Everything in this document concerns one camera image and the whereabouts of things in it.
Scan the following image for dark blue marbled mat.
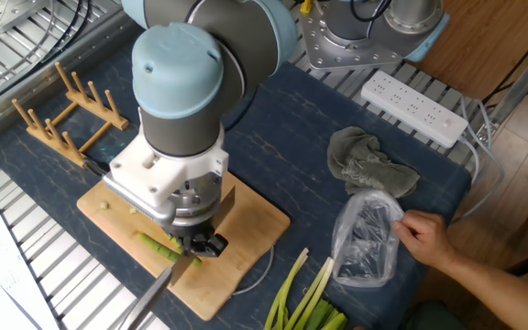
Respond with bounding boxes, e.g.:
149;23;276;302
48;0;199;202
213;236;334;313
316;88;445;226
0;40;472;330

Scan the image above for green trousers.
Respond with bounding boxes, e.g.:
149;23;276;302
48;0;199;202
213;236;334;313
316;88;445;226
401;300;468;330

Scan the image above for white power strip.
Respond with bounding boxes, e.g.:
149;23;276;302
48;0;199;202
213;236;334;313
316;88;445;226
360;69;470;149

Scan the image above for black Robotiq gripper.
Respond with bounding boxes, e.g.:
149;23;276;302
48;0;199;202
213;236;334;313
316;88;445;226
174;218;230;259

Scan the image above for wooden cutting board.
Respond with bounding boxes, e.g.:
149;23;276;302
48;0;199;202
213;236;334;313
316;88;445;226
76;171;292;322

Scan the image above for green scallion leaves bundle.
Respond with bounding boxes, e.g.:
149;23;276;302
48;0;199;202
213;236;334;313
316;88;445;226
301;298;348;330

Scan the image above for person's right hand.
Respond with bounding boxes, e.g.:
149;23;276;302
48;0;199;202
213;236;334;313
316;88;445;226
390;209;458;271

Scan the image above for clear plastic bag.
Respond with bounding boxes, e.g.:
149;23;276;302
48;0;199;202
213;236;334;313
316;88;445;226
331;190;405;289

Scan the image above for metal wire loop handle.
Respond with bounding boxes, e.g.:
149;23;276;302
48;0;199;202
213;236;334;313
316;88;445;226
231;244;276;297

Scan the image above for white power strip cable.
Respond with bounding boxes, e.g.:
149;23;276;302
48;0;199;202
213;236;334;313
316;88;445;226
449;98;506;221

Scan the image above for single scallion stalk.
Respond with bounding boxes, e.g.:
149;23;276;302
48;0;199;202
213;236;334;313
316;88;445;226
137;232;204;269

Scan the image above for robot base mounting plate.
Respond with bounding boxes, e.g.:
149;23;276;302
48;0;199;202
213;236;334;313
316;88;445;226
298;0;402;73

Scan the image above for wooden dish rack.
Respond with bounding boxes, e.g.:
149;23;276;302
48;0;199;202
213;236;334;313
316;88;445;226
11;61;130;170

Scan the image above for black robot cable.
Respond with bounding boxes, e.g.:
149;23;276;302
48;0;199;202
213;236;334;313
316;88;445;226
223;86;259;133

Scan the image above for steel cleaver knife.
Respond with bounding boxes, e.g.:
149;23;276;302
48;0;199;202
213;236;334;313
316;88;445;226
116;186;237;330

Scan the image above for grey-green rag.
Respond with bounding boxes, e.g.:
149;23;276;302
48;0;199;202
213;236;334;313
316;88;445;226
326;126;421;199

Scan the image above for person's right forearm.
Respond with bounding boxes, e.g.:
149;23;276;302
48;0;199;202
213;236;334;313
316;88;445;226
442;254;528;330

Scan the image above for aluminium extrusion post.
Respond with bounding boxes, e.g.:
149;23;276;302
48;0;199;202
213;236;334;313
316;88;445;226
477;27;528;138

